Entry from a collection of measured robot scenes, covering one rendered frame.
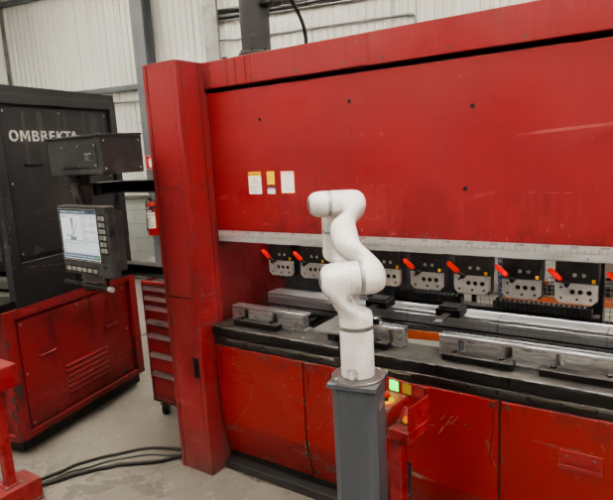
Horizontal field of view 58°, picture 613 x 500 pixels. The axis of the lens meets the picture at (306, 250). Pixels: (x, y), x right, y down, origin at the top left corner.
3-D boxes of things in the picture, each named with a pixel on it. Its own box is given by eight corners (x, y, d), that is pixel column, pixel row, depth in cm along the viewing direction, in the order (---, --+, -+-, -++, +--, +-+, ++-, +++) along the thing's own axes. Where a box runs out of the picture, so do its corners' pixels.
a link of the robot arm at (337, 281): (376, 330, 189) (374, 263, 185) (323, 335, 188) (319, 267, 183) (369, 320, 201) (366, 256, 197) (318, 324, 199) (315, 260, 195)
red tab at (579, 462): (557, 467, 213) (558, 450, 212) (558, 464, 215) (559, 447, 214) (601, 478, 205) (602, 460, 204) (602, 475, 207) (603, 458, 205)
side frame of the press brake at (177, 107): (182, 465, 329) (141, 64, 289) (268, 407, 399) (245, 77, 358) (212, 476, 316) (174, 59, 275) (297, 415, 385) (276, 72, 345)
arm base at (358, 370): (377, 390, 186) (375, 338, 182) (323, 384, 193) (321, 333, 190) (390, 369, 203) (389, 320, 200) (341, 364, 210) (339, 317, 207)
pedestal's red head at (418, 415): (366, 430, 228) (365, 389, 224) (388, 415, 239) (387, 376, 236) (408, 444, 214) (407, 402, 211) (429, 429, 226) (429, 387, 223)
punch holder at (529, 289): (501, 297, 226) (502, 257, 223) (507, 292, 233) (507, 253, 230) (540, 301, 218) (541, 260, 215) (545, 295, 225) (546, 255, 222)
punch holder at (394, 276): (370, 284, 259) (369, 249, 256) (378, 280, 266) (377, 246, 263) (400, 287, 251) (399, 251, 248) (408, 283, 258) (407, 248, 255)
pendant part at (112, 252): (64, 272, 296) (56, 205, 290) (85, 267, 305) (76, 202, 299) (113, 280, 269) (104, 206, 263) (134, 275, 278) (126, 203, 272)
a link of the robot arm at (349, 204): (341, 304, 191) (387, 300, 193) (343, 281, 183) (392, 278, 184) (322, 205, 225) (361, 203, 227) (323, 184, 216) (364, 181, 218)
